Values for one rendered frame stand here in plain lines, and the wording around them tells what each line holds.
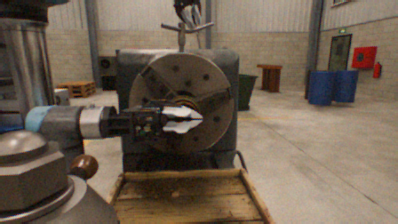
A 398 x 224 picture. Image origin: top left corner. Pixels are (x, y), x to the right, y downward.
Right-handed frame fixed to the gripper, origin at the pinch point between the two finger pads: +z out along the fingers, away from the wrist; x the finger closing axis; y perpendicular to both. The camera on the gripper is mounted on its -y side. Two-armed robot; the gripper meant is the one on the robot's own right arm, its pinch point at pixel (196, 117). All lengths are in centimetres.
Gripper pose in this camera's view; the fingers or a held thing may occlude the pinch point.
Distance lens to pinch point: 54.5
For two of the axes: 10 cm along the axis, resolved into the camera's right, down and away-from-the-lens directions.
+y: 0.6, 2.2, -9.7
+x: 0.0, -9.7, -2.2
